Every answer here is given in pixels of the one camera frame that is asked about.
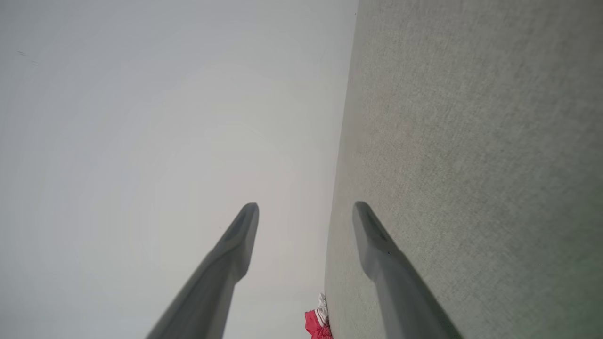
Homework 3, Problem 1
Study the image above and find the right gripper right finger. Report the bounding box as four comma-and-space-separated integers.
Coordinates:
352, 202, 464, 339

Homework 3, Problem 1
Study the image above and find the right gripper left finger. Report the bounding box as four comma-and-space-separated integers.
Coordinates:
145, 203, 260, 339

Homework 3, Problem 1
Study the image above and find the red and white garment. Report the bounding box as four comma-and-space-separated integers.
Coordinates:
304, 293, 333, 339

